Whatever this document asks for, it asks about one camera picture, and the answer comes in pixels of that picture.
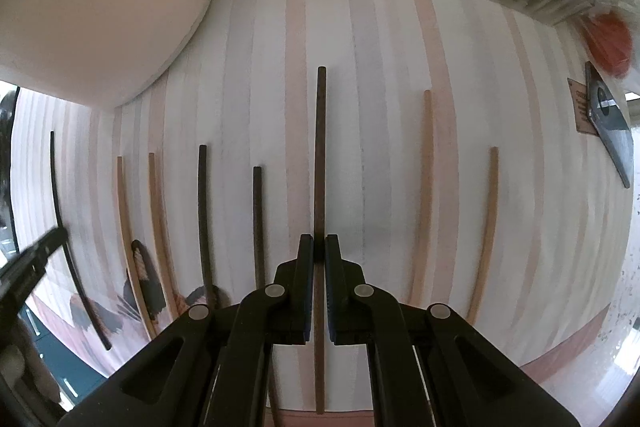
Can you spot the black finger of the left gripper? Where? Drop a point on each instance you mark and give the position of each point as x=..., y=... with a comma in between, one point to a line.
x=22, y=274

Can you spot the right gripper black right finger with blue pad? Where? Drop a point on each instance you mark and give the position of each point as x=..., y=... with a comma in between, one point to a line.
x=429, y=367

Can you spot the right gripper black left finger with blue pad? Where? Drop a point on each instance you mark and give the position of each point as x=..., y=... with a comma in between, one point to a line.
x=209, y=367

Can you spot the black chopstick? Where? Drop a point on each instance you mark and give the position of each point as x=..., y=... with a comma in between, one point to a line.
x=203, y=229
x=258, y=228
x=68, y=253

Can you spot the beige cylindrical utensil holder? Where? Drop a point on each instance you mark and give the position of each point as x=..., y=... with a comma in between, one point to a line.
x=95, y=1

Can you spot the blue smartphone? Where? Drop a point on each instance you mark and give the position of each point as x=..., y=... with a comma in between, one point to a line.
x=610, y=123

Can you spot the brown coaster card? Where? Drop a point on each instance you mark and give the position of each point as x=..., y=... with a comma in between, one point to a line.
x=578, y=93

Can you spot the clear plastic bag red item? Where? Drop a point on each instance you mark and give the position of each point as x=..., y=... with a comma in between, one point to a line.
x=610, y=35

